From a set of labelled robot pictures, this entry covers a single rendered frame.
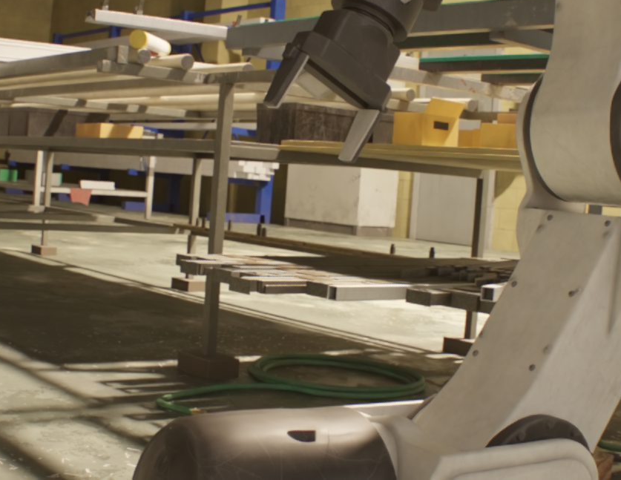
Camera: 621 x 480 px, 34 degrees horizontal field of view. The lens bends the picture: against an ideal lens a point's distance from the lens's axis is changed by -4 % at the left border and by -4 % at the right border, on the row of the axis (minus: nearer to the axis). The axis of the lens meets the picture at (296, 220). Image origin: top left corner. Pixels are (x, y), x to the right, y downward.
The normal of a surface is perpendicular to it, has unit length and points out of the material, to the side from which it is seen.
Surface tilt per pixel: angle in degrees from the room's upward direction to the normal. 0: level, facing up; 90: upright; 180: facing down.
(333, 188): 90
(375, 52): 92
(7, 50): 90
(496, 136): 90
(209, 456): 46
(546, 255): 58
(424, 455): 53
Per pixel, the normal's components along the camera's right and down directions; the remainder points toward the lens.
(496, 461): 0.51, 0.07
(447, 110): 0.52, 0.59
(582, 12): -0.85, -0.11
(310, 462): 0.43, -0.60
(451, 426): -0.54, -0.75
